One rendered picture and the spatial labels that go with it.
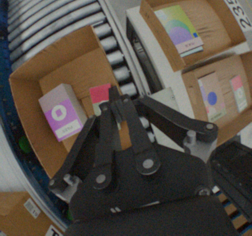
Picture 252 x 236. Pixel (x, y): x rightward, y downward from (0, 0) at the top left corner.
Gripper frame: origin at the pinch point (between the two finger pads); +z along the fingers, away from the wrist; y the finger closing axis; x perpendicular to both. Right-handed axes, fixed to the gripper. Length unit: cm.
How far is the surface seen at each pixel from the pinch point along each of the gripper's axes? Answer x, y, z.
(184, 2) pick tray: 19, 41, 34
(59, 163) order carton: -17.4, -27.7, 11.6
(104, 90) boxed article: -4.1, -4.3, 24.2
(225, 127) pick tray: -34, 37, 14
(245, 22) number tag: 7, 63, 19
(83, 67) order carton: 5.4, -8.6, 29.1
